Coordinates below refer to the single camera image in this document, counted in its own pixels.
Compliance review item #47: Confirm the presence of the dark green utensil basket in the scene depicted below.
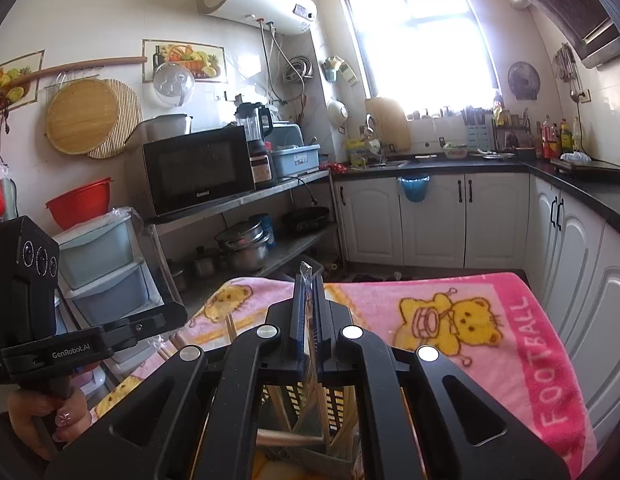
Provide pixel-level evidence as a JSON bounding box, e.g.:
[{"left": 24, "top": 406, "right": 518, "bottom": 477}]
[{"left": 251, "top": 382, "right": 365, "bottom": 479}]

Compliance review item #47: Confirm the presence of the wooden cutting board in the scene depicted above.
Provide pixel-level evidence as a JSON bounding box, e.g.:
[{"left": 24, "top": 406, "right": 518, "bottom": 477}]
[{"left": 365, "top": 96, "right": 411, "bottom": 152}]

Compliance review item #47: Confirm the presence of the black range hood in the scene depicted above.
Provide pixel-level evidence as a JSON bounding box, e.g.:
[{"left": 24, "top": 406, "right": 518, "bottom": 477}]
[{"left": 528, "top": 0, "right": 620, "bottom": 68}]

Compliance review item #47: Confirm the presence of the blue plastic dish box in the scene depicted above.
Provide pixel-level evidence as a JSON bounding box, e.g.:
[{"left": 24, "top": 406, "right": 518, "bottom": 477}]
[{"left": 272, "top": 144, "right": 319, "bottom": 179}]

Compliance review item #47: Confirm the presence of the chopsticks pair long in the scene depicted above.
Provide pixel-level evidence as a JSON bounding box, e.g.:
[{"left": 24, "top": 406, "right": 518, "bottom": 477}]
[{"left": 265, "top": 385, "right": 291, "bottom": 432}]

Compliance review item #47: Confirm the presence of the small wall fan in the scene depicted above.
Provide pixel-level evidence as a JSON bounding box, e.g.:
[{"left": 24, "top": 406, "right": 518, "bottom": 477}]
[{"left": 508, "top": 61, "right": 541, "bottom": 101}]

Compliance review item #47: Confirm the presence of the round bamboo tray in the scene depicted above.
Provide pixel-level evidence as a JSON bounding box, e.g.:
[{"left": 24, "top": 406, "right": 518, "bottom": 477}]
[{"left": 45, "top": 78, "right": 119, "bottom": 155}]

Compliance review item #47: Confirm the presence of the plastic drawer cabinet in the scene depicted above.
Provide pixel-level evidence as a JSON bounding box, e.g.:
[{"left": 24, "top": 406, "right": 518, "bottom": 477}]
[{"left": 54, "top": 206, "right": 177, "bottom": 376}]

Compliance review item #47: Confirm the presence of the pink cartoon bear blanket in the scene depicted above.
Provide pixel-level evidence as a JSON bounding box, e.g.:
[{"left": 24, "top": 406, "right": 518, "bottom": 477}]
[{"left": 90, "top": 273, "right": 598, "bottom": 478}]

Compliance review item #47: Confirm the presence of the black blender jug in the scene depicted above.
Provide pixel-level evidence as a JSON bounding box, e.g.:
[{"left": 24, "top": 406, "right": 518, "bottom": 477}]
[{"left": 235, "top": 103, "right": 273, "bottom": 142}]

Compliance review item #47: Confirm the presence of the black microwave oven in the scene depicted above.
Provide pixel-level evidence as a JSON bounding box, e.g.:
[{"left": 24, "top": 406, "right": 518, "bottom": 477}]
[{"left": 124, "top": 126, "right": 255, "bottom": 220}]

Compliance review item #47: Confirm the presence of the steel stock pot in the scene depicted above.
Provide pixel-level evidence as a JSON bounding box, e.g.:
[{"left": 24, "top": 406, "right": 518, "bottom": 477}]
[{"left": 214, "top": 219, "right": 270, "bottom": 273}]

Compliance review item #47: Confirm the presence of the person left hand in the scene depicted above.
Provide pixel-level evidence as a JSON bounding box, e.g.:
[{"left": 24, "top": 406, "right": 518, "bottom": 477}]
[{"left": 7, "top": 387, "right": 92, "bottom": 460}]

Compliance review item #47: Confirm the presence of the red plastic basin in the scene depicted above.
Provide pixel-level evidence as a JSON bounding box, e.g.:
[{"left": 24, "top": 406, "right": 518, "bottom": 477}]
[{"left": 46, "top": 178, "right": 112, "bottom": 231}]

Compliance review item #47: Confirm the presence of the steel shelf rack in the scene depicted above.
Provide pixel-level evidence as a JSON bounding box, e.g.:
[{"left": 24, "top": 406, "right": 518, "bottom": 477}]
[{"left": 142, "top": 170, "right": 338, "bottom": 315}]

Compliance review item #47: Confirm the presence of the blue hanging trash bin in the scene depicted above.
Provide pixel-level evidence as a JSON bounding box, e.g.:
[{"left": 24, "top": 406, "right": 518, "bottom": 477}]
[{"left": 398, "top": 176, "right": 430, "bottom": 204}]

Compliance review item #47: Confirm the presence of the white cylindrical water heater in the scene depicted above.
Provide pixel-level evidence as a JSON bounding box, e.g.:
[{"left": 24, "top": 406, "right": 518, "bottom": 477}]
[{"left": 198, "top": 0, "right": 317, "bottom": 36}]

